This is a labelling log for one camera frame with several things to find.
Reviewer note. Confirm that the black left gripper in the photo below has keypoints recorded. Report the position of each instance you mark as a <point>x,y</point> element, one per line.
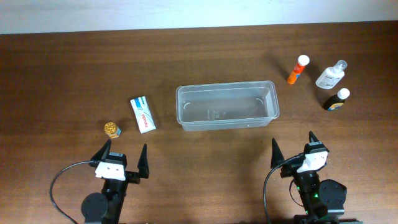
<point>134,177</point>

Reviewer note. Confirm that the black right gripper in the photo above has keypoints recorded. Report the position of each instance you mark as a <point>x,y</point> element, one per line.
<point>277,157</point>

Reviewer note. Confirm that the dark bottle white cap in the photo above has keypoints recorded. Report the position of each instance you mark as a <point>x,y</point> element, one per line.
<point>336,101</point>

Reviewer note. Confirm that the orange tube white cap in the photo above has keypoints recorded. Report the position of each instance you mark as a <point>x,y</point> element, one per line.
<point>302,62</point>

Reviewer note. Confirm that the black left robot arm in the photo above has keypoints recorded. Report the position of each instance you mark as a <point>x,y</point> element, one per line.
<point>105,206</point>

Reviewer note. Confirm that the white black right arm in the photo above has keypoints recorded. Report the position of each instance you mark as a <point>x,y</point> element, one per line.
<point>323,201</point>

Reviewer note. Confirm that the clear plastic container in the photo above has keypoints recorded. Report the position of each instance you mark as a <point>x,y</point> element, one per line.
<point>219,106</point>

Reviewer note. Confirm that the small gold-lid jar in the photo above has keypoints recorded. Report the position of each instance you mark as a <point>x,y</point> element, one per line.
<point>112,130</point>

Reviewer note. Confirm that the white Panadol box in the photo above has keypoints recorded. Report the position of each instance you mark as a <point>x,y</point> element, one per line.
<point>143,115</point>

